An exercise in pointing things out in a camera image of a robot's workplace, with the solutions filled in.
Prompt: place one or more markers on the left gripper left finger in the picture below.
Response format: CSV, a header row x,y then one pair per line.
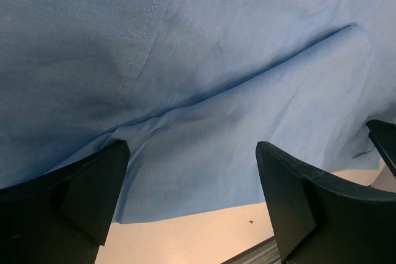
x,y
63,216

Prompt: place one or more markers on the aluminium rail frame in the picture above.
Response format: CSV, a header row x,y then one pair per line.
x,y
265,252

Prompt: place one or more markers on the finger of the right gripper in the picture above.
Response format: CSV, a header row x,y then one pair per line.
x,y
382,135

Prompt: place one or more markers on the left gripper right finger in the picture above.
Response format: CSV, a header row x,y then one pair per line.
x,y
318,217

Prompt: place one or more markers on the light blue long sleeve shirt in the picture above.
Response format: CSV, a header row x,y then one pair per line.
x,y
192,86

